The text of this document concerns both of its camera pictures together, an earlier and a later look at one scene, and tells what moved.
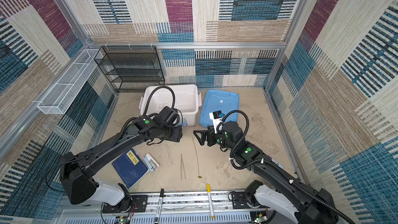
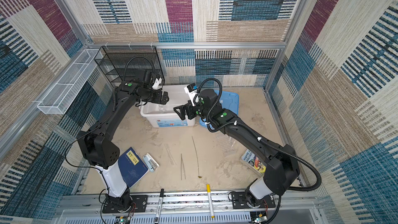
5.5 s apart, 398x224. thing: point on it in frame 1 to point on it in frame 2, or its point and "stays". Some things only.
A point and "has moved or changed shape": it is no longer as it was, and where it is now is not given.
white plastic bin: (187, 101) has moved or changed shape
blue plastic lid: (219, 100) stays
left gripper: (178, 135) to (158, 99)
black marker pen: (159, 206) stays
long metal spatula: (199, 176) stays
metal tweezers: (183, 166) stays
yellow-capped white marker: (208, 187) stays
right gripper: (210, 134) to (188, 108)
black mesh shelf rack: (130, 68) stays
